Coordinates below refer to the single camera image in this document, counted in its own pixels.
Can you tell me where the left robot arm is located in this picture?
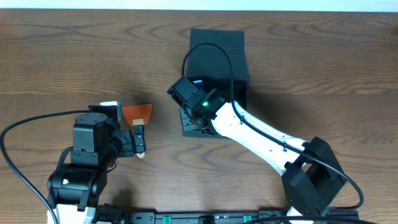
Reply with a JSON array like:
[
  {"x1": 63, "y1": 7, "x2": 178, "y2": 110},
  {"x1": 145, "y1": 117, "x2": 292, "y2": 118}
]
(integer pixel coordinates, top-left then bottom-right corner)
[{"x1": 47, "y1": 112, "x2": 146, "y2": 223}]

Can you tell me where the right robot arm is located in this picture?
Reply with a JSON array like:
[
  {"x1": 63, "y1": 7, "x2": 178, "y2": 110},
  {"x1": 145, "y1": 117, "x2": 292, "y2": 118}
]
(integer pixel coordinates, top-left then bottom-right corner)
[{"x1": 167, "y1": 77, "x2": 346, "y2": 216}]

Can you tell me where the dark green open gift box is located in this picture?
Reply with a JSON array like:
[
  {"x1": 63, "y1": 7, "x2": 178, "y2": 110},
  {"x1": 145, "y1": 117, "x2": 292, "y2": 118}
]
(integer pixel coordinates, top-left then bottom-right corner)
[{"x1": 181, "y1": 28, "x2": 249, "y2": 139}]

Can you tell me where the orange scraper with wooden handle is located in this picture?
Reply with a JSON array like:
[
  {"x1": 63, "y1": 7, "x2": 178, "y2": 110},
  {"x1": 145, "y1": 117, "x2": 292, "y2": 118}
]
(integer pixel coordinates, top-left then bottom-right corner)
[{"x1": 122, "y1": 104, "x2": 152, "y2": 159}]

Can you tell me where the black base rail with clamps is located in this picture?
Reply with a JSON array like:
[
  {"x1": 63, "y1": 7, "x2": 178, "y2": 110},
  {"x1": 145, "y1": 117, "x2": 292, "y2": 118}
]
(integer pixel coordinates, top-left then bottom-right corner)
[{"x1": 93, "y1": 202, "x2": 360, "y2": 224}]

